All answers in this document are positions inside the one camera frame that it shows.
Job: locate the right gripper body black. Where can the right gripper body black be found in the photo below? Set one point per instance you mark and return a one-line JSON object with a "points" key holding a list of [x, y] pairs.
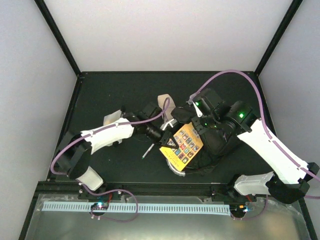
{"points": [[201, 128]]}

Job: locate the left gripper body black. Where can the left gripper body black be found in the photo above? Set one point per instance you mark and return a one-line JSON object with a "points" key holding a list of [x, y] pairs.
{"points": [[165, 136]]}

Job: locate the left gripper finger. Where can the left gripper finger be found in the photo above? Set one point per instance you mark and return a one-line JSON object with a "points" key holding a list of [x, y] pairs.
{"points": [[173, 142], [168, 147]]}

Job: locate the thin orange yellow booklet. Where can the thin orange yellow booklet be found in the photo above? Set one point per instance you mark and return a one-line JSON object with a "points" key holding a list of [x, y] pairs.
{"points": [[190, 144]]}

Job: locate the green cap marker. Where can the green cap marker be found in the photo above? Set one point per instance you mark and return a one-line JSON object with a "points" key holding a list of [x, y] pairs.
{"points": [[148, 150]]}

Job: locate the black student bag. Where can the black student bag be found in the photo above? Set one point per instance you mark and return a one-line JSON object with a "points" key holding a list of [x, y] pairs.
{"points": [[215, 149]]}

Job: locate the cream fabric pencil case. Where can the cream fabric pencil case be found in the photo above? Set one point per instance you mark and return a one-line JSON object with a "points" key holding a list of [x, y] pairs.
{"points": [[166, 102]]}

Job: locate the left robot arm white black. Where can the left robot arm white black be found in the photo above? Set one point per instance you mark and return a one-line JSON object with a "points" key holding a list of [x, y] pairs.
{"points": [[72, 155]]}

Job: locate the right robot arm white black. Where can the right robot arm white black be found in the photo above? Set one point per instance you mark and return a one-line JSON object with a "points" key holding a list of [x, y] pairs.
{"points": [[222, 127]]}

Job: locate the white tissue packet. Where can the white tissue packet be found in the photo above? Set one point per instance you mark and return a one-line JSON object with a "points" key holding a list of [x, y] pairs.
{"points": [[110, 118]]}

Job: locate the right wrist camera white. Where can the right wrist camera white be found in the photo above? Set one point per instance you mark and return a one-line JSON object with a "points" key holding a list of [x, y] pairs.
{"points": [[196, 106]]}

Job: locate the black front rail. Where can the black front rail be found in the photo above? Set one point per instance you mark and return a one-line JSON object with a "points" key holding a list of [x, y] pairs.
{"points": [[219, 192]]}

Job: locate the light blue slotted cable duct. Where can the light blue slotted cable duct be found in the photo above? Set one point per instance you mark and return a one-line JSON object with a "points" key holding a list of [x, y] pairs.
{"points": [[140, 208]]}

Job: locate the right black frame post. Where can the right black frame post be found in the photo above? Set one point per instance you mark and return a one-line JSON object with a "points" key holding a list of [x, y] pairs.
{"points": [[281, 29]]}

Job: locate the black frame post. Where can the black frame post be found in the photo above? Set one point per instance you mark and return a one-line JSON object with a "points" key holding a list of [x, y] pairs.
{"points": [[49, 19], [281, 29]]}

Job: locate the left black frame post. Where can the left black frame post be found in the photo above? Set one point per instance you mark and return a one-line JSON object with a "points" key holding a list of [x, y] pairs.
{"points": [[49, 19]]}

